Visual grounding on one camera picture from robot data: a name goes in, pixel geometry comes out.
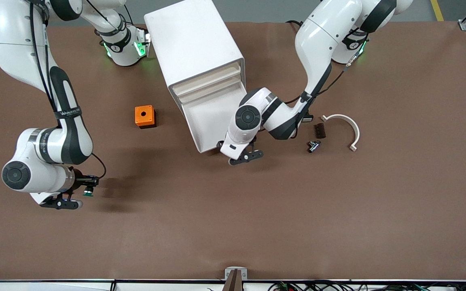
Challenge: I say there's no grey metal bracket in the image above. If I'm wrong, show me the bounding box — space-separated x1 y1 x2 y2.
225 267 248 280

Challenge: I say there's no white table edge rail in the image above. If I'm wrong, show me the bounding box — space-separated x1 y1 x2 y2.
0 279 466 291

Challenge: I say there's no black cable bundle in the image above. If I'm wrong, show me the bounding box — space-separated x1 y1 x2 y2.
269 280 466 291

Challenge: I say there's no brown post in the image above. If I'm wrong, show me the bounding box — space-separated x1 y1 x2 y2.
222 269 244 291

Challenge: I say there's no black camera cable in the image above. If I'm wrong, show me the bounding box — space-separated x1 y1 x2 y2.
29 0 107 179
284 34 370 106

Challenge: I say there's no white plastic drawer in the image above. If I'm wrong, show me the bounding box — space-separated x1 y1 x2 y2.
183 92 248 154
171 61 242 96
179 84 244 110
175 74 243 104

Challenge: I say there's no white drawer cabinet housing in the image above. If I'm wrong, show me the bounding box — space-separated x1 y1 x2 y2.
144 0 247 122

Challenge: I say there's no white curved plastic bracket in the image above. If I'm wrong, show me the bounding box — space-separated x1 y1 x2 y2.
320 114 360 152

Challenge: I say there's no orange box with hole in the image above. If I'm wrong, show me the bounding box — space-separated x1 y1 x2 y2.
135 105 157 129

